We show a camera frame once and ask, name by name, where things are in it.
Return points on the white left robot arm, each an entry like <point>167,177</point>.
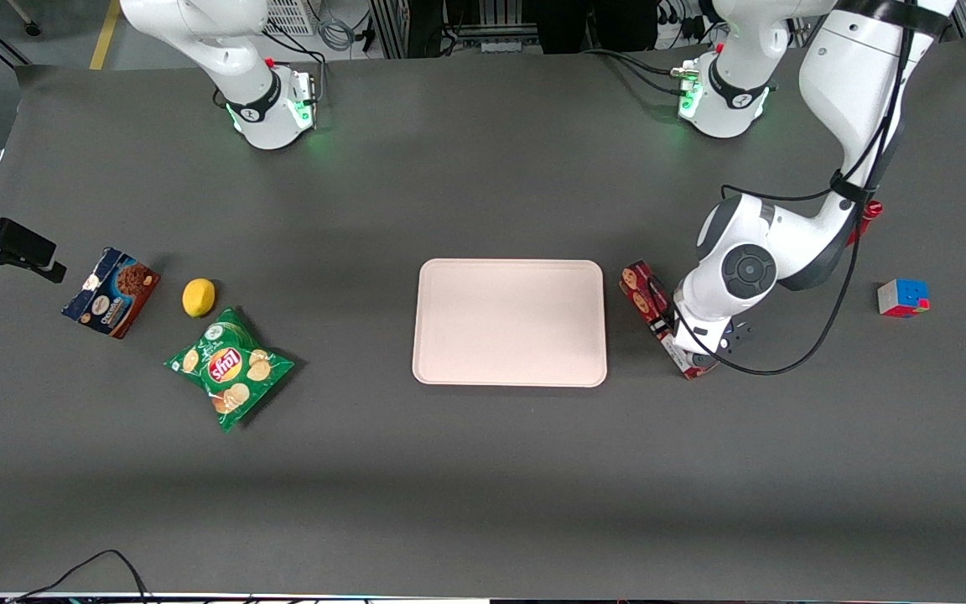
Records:
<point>852,75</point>

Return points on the blue chocolate cookie box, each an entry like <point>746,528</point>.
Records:
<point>110,294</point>

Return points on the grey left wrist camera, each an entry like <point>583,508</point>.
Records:
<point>734,335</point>

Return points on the colourful puzzle cube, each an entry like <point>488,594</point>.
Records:
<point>902,298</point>

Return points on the white perforated box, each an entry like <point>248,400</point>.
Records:
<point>290,15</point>

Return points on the beige plastic tray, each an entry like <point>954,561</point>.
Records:
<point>508,323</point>

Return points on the green chips bag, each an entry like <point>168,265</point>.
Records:
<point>230,369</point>

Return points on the red tartan cookie box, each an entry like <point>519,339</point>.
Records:
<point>641,287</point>

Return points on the white power strip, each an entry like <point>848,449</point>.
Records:
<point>501,45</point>

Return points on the yellow lemon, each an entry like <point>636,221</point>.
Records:
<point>198,298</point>

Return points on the red soda bottle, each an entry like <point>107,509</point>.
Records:
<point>870,214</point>

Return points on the aluminium equipment frame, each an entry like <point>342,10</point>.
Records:
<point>416,25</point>

